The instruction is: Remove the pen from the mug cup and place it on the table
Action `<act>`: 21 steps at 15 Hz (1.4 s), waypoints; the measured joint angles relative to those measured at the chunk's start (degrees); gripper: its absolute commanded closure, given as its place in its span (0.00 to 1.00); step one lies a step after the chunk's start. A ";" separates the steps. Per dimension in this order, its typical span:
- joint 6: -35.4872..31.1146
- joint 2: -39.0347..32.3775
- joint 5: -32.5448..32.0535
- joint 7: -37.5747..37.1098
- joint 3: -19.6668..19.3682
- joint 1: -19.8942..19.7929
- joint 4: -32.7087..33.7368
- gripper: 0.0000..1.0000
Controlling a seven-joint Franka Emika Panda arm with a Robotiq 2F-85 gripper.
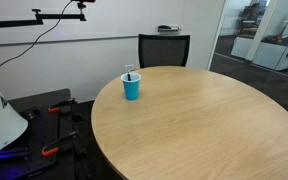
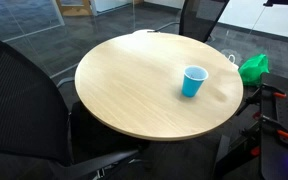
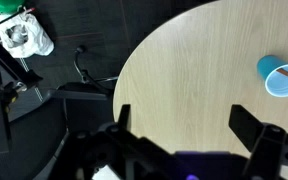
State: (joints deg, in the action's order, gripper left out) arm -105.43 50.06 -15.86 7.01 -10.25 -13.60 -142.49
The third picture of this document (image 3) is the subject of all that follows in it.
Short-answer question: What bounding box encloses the green object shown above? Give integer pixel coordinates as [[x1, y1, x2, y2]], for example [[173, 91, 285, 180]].
[[0, 0, 25, 13]]

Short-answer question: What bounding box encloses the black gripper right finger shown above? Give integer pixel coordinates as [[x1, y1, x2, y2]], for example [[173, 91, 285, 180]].
[[229, 104, 286, 166]]

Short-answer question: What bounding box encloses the white plastic bag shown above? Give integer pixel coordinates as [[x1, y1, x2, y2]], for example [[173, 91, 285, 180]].
[[0, 11, 54, 58]]

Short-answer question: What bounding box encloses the blue plastic cup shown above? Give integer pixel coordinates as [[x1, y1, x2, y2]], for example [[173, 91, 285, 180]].
[[257, 55, 288, 97]]

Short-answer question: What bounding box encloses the black office chair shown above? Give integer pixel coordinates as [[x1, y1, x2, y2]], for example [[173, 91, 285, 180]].
[[43, 44, 119, 134]]

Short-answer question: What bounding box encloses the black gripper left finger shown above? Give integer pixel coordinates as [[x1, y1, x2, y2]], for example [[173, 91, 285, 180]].
[[99, 104, 169, 157]]

